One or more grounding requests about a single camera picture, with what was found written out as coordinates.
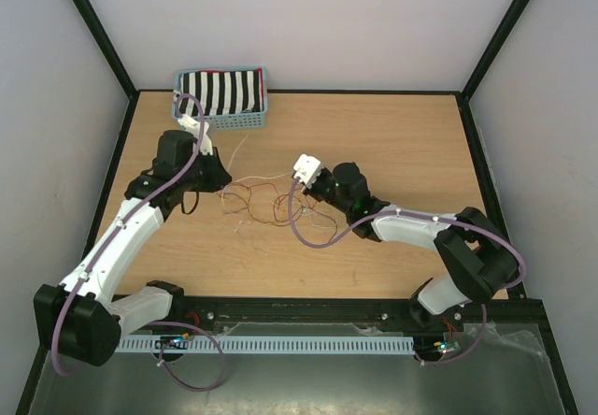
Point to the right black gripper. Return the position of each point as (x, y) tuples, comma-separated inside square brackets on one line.
[(312, 191)]

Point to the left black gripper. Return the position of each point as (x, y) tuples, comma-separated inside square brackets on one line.
[(219, 178)]

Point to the white zip tie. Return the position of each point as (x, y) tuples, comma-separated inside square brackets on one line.
[(235, 151)]

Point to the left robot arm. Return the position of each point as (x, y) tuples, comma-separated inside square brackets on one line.
[(80, 318)]

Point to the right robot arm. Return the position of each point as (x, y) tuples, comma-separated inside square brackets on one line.
[(479, 261)]

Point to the light blue plastic basket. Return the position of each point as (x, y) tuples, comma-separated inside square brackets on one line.
[(228, 122)]

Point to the black white striped cloth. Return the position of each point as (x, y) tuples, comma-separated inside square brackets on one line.
[(186, 82)]

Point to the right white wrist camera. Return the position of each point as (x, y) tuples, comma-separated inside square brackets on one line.
[(307, 169)]

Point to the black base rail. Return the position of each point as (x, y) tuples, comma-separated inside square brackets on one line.
[(386, 314)]

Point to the light blue slotted cable duct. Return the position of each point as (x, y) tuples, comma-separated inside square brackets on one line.
[(289, 345)]

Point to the black enclosure frame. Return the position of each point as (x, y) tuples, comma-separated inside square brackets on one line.
[(482, 169)]

